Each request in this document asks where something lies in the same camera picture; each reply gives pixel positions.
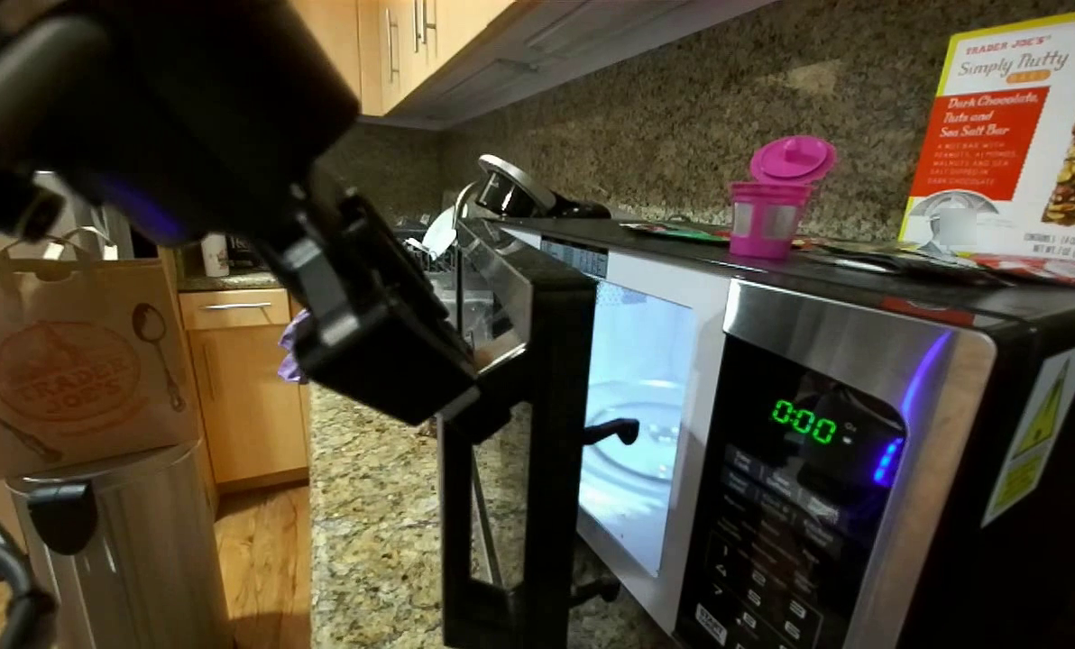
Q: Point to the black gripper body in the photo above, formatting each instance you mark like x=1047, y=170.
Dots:
x=371, y=321

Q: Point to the black steel microwave oven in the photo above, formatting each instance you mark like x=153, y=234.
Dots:
x=882, y=461

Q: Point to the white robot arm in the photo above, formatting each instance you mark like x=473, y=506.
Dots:
x=210, y=118

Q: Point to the lower wooden cabinet doors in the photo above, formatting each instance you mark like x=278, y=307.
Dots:
x=253, y=425

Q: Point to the upper wooden cabinets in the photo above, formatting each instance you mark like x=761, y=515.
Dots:
x=441, y=63

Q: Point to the brown paper grocery bag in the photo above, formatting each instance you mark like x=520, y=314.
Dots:
x=91, y=363

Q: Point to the pink reusable coffee pod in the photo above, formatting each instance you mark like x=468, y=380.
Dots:
x=769, y=205

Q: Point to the snack bar box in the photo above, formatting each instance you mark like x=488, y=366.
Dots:
x=996, y=165

